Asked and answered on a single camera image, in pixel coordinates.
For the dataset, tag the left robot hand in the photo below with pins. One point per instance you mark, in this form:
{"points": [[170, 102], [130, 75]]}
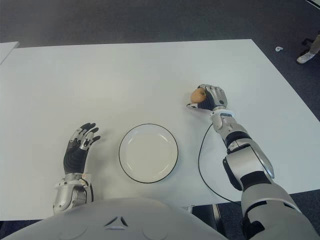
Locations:
{"points": [[75, 157]]}

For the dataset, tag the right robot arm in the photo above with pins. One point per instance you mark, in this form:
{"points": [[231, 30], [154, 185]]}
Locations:
{"points": [[247, 162]]}

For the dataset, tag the beige trouser leg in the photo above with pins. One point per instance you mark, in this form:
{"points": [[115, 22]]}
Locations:
{"points": [[315, 43]]}

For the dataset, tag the small white floor object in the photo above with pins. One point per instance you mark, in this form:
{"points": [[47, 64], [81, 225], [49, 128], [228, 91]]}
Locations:
{"points": [[278, 48]]}

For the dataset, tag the grey table leg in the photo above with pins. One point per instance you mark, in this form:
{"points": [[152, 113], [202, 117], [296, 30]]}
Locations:
{"points": [[216, 215]]}

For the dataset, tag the yellow-red apple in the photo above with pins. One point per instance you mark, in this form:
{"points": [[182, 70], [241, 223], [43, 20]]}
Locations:
{"points": [[197, 96]]}

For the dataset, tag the adjoining white table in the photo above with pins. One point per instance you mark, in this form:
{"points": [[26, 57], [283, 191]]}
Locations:
{"points": [[6, 50]]}

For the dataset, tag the white plate with black rim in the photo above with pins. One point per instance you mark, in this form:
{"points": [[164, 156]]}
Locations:
{"points": [[148, 153]]}

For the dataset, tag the grey robot torso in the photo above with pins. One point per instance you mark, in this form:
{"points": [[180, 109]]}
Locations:
{"points": [[112, 220]]}

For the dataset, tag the white shoe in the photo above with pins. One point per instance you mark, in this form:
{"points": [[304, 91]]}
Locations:
{"points": [[305, 57]]}

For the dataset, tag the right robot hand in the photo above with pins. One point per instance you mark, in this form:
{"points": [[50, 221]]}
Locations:
{"points": [[216, 97]]}

